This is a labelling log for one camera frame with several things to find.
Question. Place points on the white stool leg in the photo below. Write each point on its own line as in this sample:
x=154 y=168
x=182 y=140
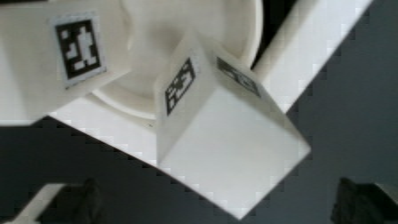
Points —
x=230 y=146
x=63 y=54

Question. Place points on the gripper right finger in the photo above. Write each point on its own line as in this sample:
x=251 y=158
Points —
x=367 y=203

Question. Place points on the white workspace border frame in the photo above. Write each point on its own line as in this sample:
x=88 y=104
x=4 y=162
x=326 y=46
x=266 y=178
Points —
x=291 y=59

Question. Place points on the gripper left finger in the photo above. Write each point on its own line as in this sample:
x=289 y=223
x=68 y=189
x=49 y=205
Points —
x=65 y=204

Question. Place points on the white round stool seat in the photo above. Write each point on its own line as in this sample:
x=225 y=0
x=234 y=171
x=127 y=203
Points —
x=227 y=19

